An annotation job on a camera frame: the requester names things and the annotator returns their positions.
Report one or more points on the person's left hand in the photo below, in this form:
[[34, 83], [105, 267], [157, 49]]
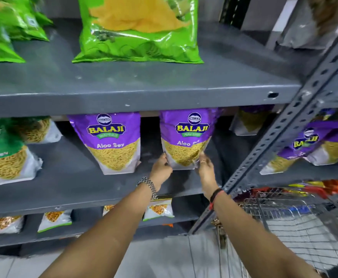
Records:
[[159, 172]]

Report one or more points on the person's right hand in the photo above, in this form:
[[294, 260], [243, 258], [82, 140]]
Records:
[[207, 178]]

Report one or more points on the person's left thumb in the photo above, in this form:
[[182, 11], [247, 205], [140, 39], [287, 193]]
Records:
[[164, 159]]

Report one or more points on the person's right fingers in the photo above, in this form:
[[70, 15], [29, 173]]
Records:
[[203, 165]]

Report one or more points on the purple yellow snack packet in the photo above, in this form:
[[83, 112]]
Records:
[[251, 120], [276, 166], [325, 141], [186, 133], [111, 141]]

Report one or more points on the person's right forearm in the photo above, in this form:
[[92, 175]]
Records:
[[253, 243]]

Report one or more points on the person's left forearm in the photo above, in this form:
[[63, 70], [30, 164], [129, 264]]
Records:
[[105, 240]]

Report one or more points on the black and red wristband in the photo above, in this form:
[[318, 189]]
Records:
[[216, 196]]

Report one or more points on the small white snack packet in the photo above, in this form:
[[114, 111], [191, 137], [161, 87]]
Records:
[[159, 209], [5, 225], [108, 209], [54, 220]]

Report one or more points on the gray metal shelf rack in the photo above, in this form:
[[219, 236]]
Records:
[[145, 83]]

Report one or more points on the gray slotted steel upright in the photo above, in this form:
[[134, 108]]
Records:
[[290, 118]]

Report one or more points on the row of colourful packets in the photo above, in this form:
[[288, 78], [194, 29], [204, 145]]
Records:
[[328, 186]]

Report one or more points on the white yellow snack packet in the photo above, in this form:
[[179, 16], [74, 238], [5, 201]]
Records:
[[38, 131]]

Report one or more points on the large green chips packet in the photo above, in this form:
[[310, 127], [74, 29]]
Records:
[[140, 28]]

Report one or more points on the green yellow snack packet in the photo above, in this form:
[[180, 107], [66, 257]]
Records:
[[7, 159]]

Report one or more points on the silver brown snack packet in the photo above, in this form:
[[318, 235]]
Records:
[[308, 23]]

